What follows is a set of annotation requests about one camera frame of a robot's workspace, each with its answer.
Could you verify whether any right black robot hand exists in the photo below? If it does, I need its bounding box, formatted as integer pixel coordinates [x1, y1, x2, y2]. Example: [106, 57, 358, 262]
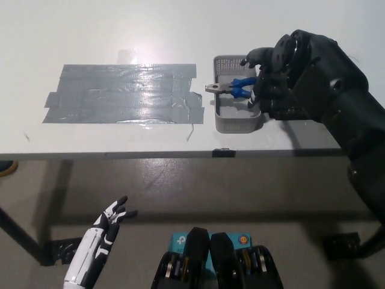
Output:
[239, 46, 302, 114]

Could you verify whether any small black tape piece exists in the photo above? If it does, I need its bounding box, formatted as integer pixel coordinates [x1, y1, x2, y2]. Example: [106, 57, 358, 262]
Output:
[212, 148, 236, 158]

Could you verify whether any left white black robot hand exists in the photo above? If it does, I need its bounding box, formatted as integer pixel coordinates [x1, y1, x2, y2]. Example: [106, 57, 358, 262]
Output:
[62, 196, 138, 288]

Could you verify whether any grey duct tape patch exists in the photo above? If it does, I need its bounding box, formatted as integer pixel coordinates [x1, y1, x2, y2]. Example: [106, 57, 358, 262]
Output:
[42, 63, 206, 125]

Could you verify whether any black table frame bar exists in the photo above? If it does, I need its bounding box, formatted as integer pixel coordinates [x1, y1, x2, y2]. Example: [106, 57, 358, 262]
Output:
[0, 206, 51, 267]
[357, 221, 385, 259]

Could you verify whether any teal box on robot body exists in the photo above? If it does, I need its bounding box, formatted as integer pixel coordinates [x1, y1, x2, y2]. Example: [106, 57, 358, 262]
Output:
[170, 230, 252, 271]

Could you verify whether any blue handled plier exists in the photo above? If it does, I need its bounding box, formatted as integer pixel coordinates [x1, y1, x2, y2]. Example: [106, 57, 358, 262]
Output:
[205, 76, 258, 102]

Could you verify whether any grey perforated plastic basket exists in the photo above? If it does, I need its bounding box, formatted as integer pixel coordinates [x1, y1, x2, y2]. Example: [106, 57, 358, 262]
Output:
[213, 55, 266, 134]

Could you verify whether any round green yellow disc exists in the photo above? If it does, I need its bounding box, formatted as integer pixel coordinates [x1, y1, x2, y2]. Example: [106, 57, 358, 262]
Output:
[0, 160, 19, 179]

